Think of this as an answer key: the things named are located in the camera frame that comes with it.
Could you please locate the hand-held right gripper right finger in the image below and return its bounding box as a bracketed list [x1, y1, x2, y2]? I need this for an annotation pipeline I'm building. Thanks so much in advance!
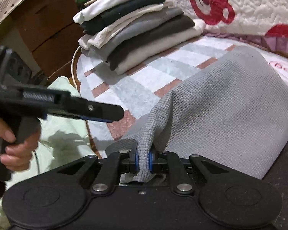
[147, 149, 229, 195]

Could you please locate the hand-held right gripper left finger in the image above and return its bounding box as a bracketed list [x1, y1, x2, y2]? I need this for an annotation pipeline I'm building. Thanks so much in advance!
[55, 145, 139, 195]

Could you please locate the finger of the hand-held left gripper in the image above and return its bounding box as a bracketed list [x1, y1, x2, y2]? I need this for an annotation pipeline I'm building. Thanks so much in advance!
[47, 96, 125, 124]

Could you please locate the grey knit garment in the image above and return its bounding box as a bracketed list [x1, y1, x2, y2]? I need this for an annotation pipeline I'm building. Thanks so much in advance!
[106, 45, 288, 183]

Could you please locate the stack of folded clothes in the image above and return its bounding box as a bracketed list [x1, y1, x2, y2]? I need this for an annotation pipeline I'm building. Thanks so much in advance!
[73, 0, 206, 75]

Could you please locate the person's left hand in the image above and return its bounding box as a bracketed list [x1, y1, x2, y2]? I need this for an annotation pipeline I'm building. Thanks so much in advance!
[0, 118, 42, 171]

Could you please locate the light green blanket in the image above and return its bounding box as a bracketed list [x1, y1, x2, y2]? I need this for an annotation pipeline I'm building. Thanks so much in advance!
[0, 76, 99, 230]

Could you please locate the checkered round rug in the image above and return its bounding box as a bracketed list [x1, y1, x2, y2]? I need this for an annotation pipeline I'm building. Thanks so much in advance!
[71, 35, 288, 230]

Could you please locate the brown wooden drawer cabinet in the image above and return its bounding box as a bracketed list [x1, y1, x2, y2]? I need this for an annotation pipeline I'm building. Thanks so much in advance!
[11, 0, 85, 77]

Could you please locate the bear print quilt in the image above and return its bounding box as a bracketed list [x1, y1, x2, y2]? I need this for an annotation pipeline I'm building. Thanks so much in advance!
[134, 0, 288, 59]

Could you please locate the black cable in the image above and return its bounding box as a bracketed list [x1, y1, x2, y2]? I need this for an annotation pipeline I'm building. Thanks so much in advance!
[32, 149, 42, 176]

